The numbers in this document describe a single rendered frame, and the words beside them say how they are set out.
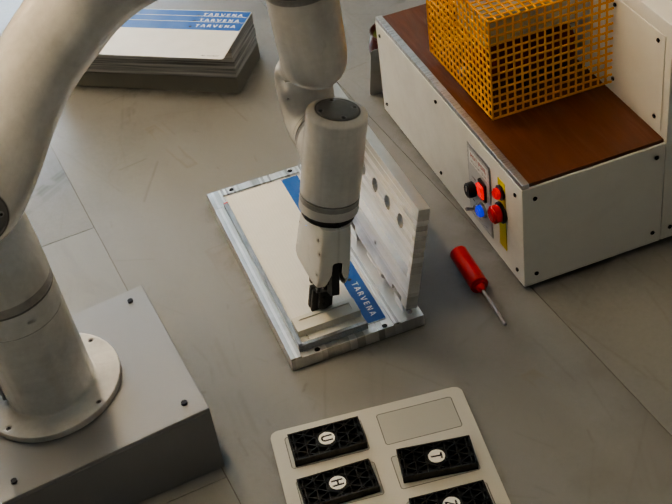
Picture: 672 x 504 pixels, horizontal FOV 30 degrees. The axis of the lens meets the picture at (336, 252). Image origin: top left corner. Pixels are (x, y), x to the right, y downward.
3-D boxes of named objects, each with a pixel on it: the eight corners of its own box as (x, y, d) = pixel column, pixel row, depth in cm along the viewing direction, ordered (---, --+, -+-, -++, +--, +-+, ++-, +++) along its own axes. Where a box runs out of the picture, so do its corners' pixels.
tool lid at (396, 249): (310, 62, 204) (320, 61, 204) (304, 161, 215) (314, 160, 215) (418, 210, 171) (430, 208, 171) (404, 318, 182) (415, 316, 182)
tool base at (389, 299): (208, 204, 213) (204, 187, 210) (322, 168, 217) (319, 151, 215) (293, 371, 180) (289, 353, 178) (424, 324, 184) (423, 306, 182)
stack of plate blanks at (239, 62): (51, 84, 249) (37, 39, 243) (77, 49, 259) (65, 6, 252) (239, 93, 239) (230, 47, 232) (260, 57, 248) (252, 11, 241)
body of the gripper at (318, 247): (291, 188, 178) (287, 252, 184) (316, 228, 170) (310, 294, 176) (340, 181, 180) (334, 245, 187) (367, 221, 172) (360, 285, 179)
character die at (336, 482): (297, 485, 163) (296, 479, 162) (369, 464, 164) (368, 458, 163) (306, 513, 159) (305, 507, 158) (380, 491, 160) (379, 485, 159)
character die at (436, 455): (396, 455, 165) (395, 449, 164) (469, 440, 165) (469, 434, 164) (403, 483, 161) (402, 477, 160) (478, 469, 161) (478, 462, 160)
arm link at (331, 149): (290, 176, 176) (310, 212, 169) (295, 93, 168) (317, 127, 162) (346, 169, 179) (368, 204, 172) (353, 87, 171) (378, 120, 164)
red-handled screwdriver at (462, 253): (449, 261, 194) (448, 247, 193) (466, 255, 195) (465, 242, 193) (496, 334, 181) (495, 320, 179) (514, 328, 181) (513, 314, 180)
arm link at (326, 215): (290, 178, 176) (289, 196, 178) (311, 212, 169) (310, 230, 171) (346, 170, 179) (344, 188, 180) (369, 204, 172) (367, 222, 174)
